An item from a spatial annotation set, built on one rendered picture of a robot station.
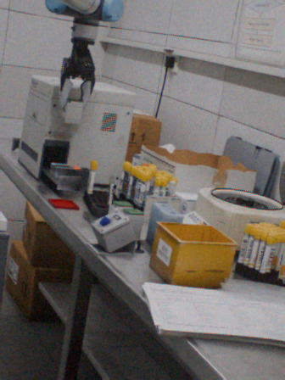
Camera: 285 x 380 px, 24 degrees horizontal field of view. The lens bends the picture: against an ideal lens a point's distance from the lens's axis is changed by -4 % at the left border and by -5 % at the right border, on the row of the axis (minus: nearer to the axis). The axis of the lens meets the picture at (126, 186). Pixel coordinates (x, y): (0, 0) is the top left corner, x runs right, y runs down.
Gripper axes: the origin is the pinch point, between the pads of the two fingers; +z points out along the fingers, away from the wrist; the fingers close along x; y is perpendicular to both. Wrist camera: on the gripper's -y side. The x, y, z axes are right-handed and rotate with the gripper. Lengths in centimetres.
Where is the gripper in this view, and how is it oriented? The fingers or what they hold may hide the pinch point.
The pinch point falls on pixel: (73, 106)
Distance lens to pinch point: 200.8
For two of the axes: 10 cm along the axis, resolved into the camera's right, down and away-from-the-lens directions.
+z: -1.7, 9.6, 2.1
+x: -9.2, -0.8, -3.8
